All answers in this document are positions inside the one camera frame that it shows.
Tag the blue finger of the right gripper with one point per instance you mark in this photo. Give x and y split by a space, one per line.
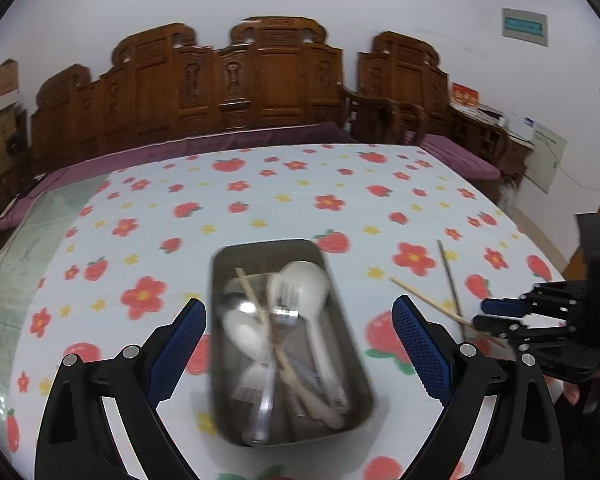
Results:
509 307
506 329

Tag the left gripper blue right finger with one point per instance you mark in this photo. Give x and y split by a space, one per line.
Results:
417 338

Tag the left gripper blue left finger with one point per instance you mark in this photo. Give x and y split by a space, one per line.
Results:
170 350

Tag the dark brown wooden chopstick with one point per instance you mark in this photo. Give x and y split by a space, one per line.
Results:
455 299

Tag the light bamboo chopstick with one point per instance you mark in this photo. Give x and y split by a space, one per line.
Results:
448 313

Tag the stainless steel spoon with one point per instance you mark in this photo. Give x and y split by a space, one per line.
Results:
236 300

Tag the stainless steel fork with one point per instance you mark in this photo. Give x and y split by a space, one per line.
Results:
283 318

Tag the large white ceramic spoon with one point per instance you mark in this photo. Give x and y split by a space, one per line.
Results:
311 284

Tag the rectangular stainless steel tray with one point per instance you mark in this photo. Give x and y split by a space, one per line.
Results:
290 423

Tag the strawberry flower print tablecloth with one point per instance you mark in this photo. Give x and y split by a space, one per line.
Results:
126 253

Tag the purple armchair cushion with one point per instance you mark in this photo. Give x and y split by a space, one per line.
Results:
463 162

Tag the wooden side table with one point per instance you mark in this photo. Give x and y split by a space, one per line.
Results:
491 142

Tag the red paper box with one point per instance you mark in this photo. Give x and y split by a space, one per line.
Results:
464 96

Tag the carved wooden armchair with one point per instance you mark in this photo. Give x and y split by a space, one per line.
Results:
404 74

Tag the purple sofa cushion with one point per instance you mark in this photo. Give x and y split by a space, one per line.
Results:
324 133

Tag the stacked cardboard boxes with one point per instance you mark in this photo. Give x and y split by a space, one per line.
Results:
13 117

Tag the carved wooden sofa bench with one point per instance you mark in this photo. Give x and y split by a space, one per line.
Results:
277 71

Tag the white wall distribution box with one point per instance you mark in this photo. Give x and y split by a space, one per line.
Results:
543 163

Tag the grey wall electrical panel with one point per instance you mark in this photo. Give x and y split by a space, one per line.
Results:
525 26

